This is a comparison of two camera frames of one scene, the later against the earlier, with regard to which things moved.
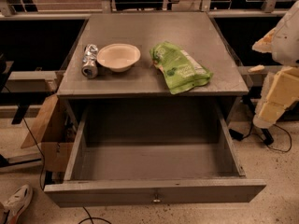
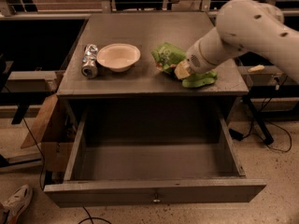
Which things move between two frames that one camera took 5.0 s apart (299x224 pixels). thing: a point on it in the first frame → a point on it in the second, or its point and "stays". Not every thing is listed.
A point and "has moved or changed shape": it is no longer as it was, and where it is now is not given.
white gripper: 287,39 → 194,59
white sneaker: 14,205 stays
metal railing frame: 7,10 stays
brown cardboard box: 55,133 stays
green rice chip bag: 181,70 has moved or changed shape
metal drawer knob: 157,200 stays
